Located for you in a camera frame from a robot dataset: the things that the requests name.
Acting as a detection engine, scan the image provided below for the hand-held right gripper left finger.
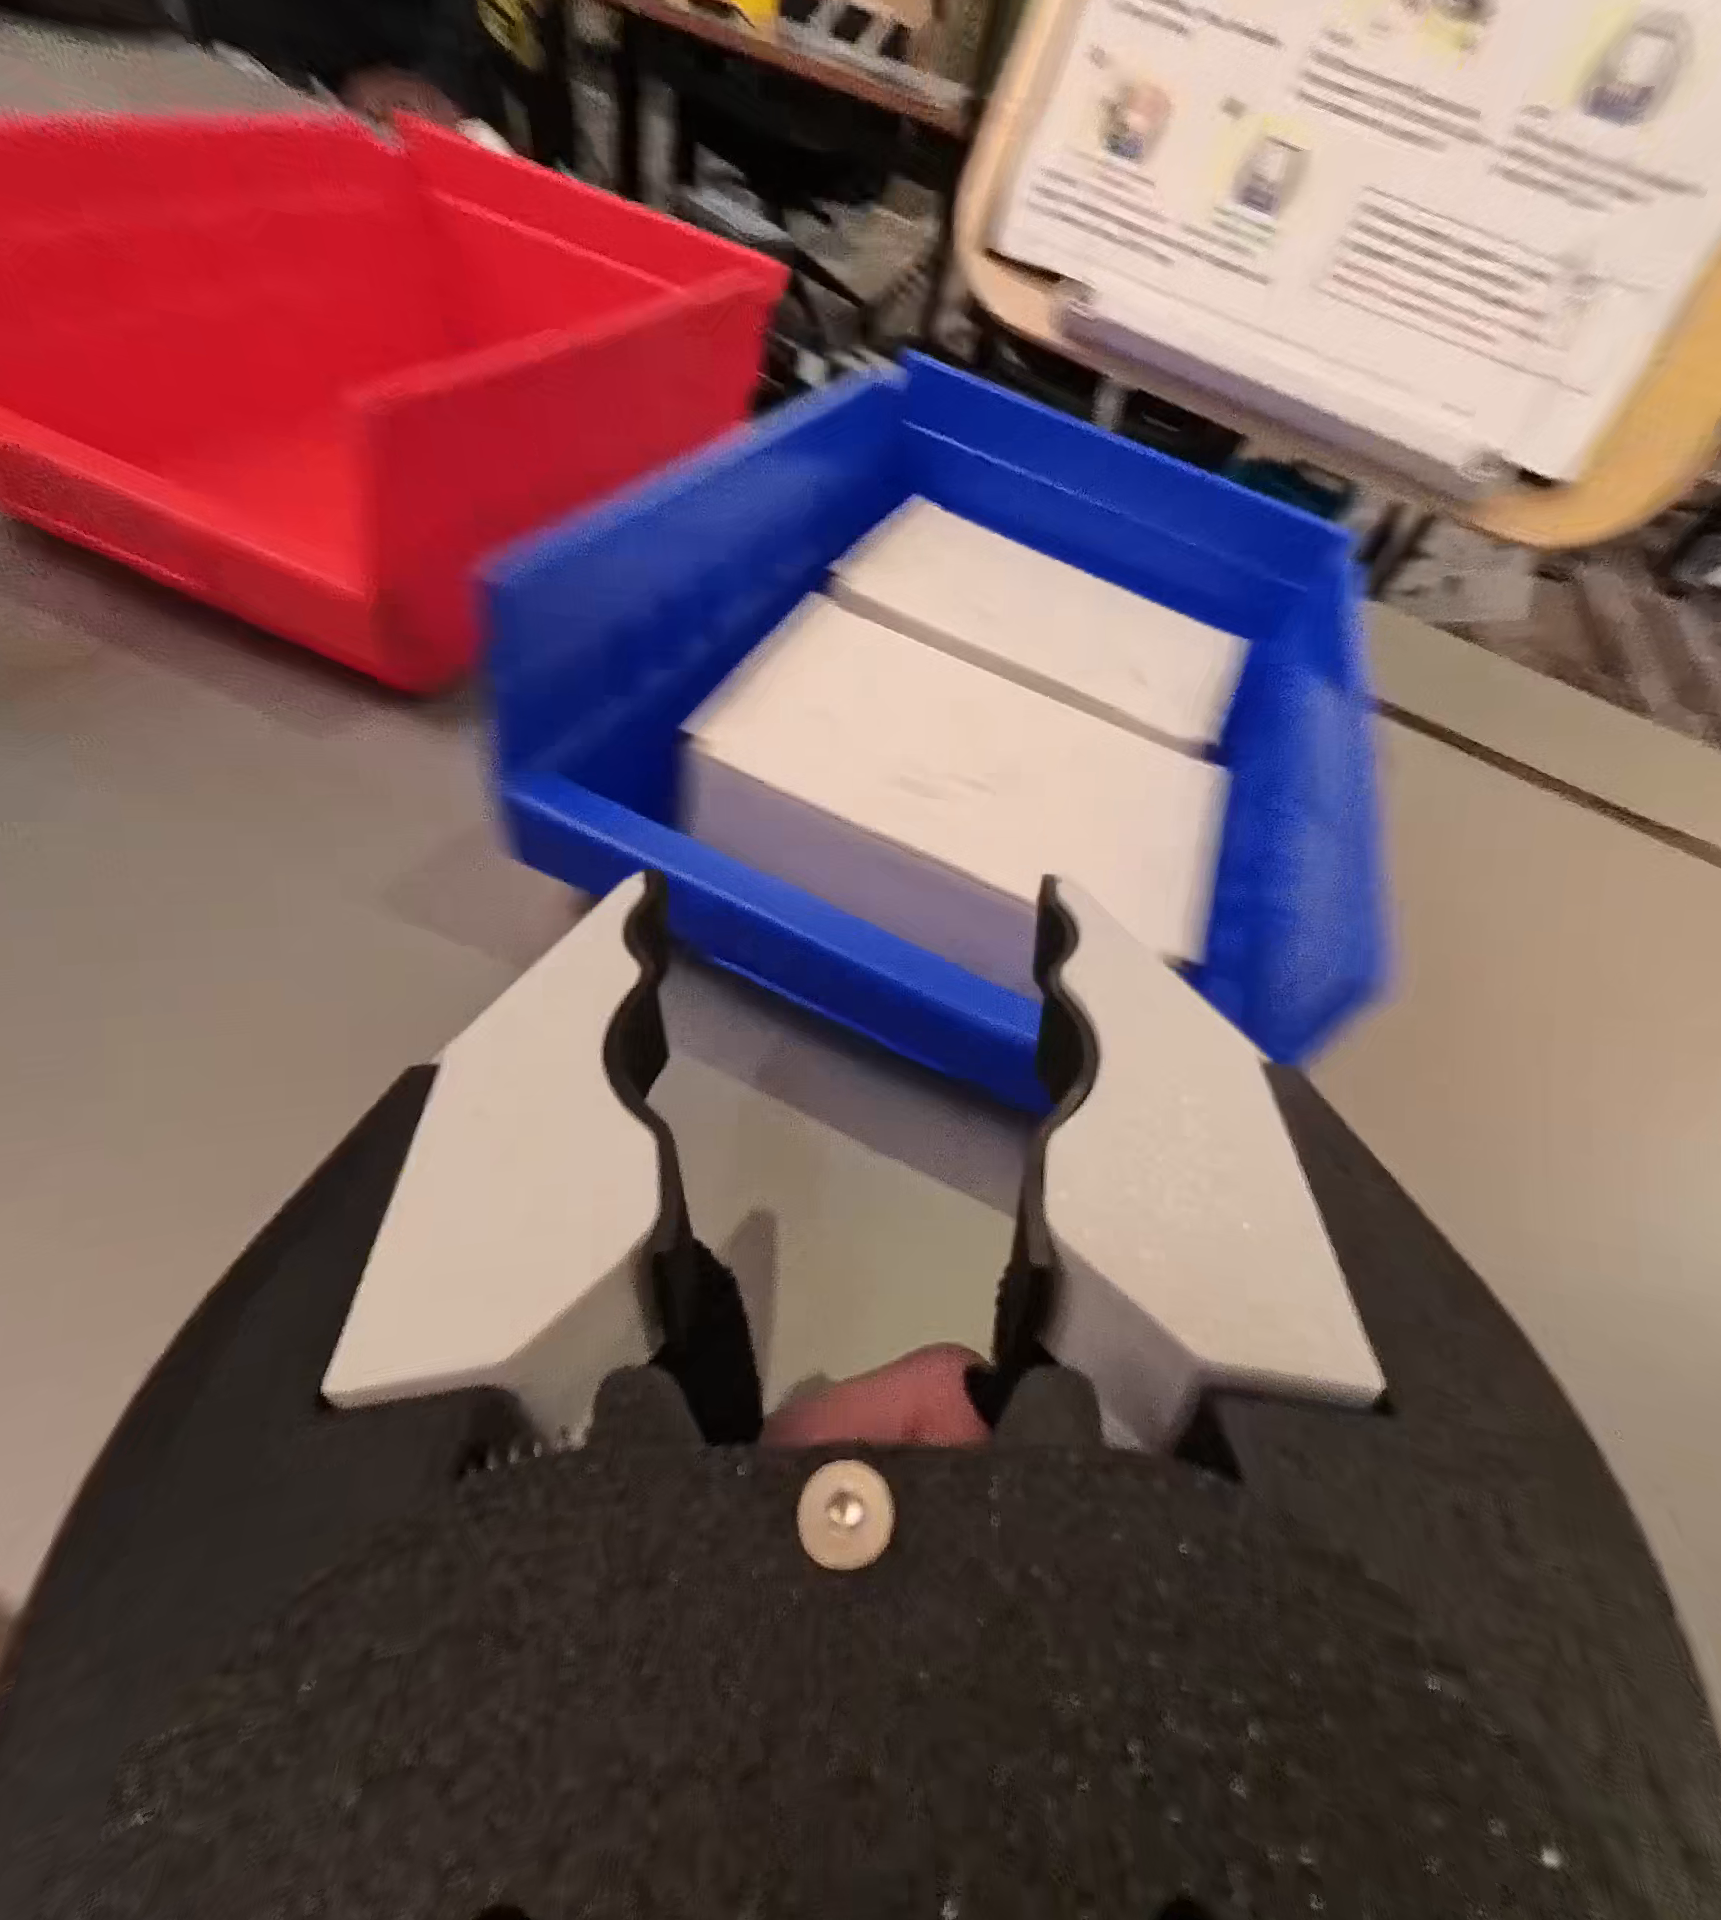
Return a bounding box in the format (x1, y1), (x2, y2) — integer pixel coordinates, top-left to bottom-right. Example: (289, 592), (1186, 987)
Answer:
(321, 871), (768, 1451)

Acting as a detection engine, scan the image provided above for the red plastic bin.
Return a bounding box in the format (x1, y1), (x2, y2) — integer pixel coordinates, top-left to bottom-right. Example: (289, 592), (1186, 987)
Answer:
(0, 108), (794, 696)

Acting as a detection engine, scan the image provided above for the grey desk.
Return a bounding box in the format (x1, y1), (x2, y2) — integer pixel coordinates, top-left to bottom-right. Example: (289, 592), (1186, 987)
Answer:
(0, 449), (1721, 1652)

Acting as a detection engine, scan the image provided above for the person's right hand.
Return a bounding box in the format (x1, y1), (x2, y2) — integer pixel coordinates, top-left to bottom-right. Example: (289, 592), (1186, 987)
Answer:
(766, 1344), (993, 1451)

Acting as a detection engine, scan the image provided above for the blue plastic bin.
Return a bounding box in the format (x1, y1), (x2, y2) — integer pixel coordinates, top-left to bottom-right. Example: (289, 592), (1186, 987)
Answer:
(476, 351), (1395, 1111)

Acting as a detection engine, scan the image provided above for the wooden display board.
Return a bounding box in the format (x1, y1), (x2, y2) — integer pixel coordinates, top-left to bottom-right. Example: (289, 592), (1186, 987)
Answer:
(950, 0), (1721, 549)

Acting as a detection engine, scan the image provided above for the storage shelf rack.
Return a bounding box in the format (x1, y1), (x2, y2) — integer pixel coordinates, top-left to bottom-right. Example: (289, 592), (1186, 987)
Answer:
(604, 0), (984, 362)

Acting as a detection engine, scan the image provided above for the white cardboard mailer box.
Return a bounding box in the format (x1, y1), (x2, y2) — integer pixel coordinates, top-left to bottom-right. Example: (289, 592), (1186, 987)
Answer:
(826, 493), (1252, 751)
(676, 592), (1234, 1000)

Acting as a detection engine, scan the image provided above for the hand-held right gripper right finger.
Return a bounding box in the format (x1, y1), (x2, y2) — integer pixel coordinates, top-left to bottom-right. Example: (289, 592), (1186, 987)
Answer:
(987, 874), (1391, 1454)

